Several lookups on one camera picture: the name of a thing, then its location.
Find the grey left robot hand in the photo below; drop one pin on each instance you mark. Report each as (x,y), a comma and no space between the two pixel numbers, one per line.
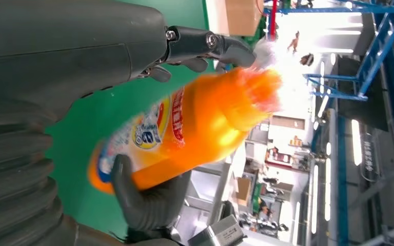
(64,51)

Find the orange detergent bottle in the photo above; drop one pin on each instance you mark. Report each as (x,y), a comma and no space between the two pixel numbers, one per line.
(200,129)

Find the green table mat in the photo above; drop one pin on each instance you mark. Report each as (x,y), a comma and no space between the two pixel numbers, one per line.
(78,135)

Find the brown cardboard box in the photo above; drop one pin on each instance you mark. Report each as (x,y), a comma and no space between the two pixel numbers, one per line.
(243,17)

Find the blue steel column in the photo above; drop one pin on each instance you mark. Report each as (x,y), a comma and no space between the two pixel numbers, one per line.
(342,186)

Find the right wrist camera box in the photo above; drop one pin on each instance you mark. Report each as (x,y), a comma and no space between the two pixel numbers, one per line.
(220,234)

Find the blue steel frame structure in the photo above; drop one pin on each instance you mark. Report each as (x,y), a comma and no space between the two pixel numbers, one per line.
(382,51)

